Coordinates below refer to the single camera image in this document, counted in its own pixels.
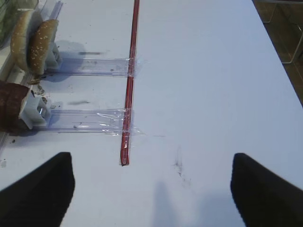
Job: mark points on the sesame bun top rear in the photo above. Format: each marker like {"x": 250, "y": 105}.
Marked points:
{"x": 27, "y": 24}

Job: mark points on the clear rail holder lower right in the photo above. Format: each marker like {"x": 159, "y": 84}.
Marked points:
{"x": 108, "y": 121}

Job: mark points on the metal wire rack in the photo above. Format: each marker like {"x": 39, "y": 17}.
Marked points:
{"x": 283, "y": 19}

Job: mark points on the clear rail holder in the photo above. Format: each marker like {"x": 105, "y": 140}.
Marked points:
{"x": 96, "y": 67}
{"x": 108, "y": 121}

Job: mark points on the sesame bun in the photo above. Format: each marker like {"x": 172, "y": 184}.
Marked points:
{"x": 27, "y": 24}
{"x": 39, "y": 45}

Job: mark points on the sesame bun top front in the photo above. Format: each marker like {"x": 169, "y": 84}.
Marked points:
{"x": 39, "y": 45}

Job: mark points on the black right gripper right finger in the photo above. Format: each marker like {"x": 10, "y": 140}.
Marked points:
{"x": 262, "y": 198}

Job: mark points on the red plastic strip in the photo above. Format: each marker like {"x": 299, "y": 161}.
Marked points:
{"x": 126, "y": 132}

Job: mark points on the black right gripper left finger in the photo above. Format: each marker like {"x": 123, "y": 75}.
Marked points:
{"x": 42, "y": 197}

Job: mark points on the clear rail holder upper right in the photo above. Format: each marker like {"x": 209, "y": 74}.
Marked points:
{"x": 96, "y": 67}

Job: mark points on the white pusher block patties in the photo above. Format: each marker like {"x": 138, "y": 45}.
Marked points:
{"x": 34, "y": 111}

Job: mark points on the white pusher block buns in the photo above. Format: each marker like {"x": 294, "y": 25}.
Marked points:
{"x": 53, "y": 59}

